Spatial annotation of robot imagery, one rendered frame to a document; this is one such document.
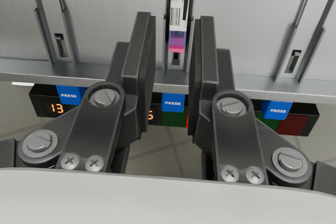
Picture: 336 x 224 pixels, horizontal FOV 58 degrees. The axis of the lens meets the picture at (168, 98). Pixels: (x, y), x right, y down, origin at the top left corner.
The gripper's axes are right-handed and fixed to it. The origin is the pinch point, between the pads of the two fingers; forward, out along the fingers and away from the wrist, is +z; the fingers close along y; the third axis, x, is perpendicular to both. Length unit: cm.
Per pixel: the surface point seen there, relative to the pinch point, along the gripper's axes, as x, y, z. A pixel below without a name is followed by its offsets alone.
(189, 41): -8.1, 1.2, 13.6
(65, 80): -12.5, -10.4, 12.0
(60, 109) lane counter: -20.3, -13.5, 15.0
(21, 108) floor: -71, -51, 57
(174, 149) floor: -78, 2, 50
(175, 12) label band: -5.2, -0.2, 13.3
